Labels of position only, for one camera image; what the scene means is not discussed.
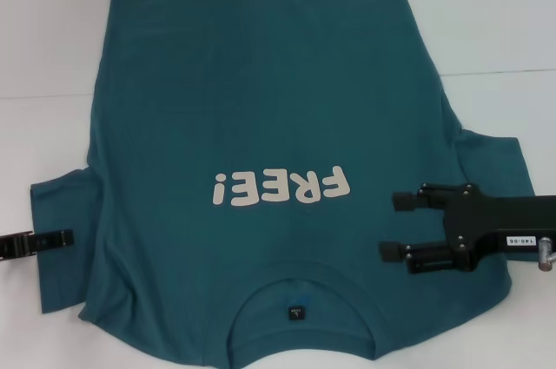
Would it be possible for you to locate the teal t-shirt with FREE print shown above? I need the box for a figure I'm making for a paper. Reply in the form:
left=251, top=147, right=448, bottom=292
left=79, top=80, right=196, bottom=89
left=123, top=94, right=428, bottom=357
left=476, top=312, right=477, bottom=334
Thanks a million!
left=29, top=0, right=536, bottom=365

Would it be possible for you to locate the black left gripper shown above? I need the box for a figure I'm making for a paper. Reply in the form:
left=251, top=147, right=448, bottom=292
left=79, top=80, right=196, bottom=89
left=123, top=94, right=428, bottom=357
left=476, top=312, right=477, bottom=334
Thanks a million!
left=0, top=229, right=76, bottom=262

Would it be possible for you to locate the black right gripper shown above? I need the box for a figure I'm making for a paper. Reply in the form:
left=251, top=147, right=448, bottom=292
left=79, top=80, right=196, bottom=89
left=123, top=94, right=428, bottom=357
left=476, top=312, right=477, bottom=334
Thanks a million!
left=379, top=183, right=556, bottom=276

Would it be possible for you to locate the right arm cable with plug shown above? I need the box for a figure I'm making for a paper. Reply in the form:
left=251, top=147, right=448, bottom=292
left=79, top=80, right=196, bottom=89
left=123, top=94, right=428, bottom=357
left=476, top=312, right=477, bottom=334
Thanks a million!
left=537, top=234, right=556, bottom=273

